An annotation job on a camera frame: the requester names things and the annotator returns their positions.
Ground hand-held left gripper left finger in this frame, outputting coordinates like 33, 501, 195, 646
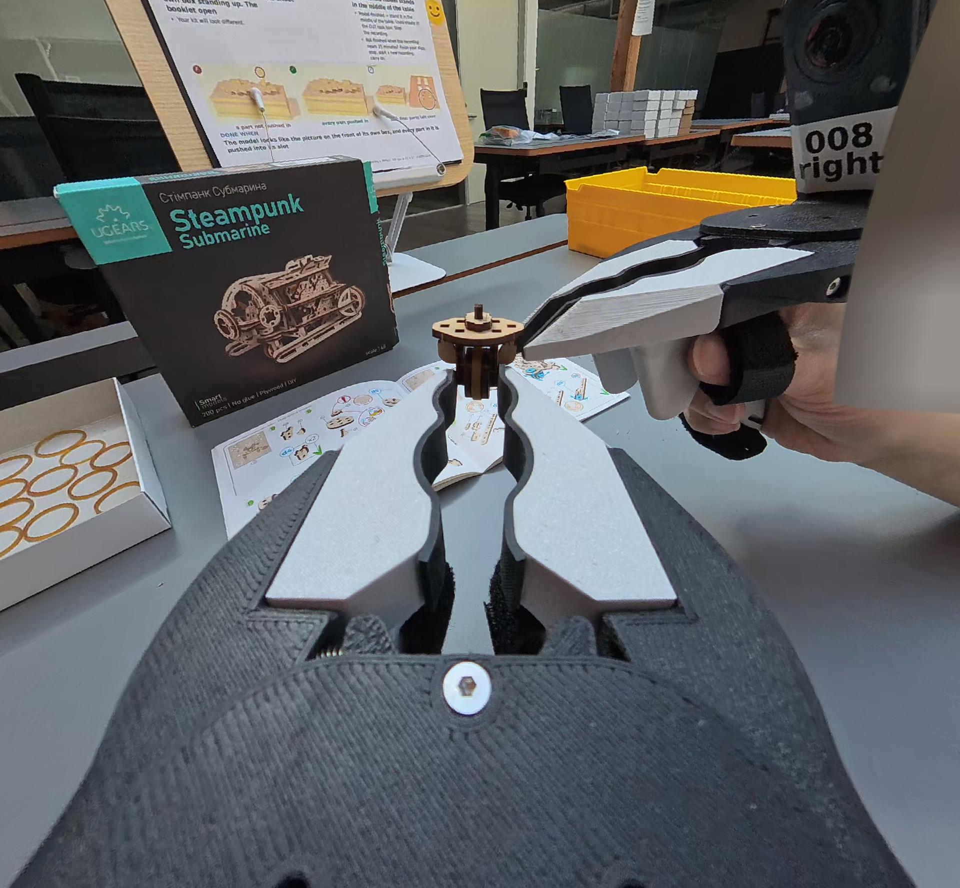
264, 363, 459, 655

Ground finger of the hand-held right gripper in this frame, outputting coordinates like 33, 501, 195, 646
519, 246, 816, 361
538, 237, 712, 315

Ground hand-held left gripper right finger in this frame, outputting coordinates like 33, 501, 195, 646
489, 365, 679, 655

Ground octagonal wooden disc piece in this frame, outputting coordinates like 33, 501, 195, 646
431, 305, 526, 346

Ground wooden wheel assembly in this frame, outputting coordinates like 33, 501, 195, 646
438, 342, 519, 403

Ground grey desk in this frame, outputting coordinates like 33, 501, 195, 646
0, 213, 960, 888

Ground person's right hand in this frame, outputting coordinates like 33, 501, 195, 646
684, 301, 895, 469

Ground yellow plastic bin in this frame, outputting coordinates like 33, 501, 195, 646
564, 168, 798, 260

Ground illustrated instruction booklet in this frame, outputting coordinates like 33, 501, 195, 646
211, 357, 633, 541

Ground brown edged table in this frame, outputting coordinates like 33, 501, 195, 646
472, 125, 723, 230

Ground stack of white boxes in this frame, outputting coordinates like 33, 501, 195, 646
592, 89, 700, 142

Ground black office chair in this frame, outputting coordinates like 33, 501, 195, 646
13, 72, 183, 185
478, 87, 531, 133
558, 84, 596, 136

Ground white cardboard tray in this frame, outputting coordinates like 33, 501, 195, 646
0, 378, 174, 613

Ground black model kit box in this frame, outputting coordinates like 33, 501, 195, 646
54, 156, 401, 429

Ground pile of tan rubber bands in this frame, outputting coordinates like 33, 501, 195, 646
0, 428, 145, 560

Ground printed instruction sheet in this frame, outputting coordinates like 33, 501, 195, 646
111, 0, 466, 174

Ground wooden document stand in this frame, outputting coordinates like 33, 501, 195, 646
84, 0, 477, 298

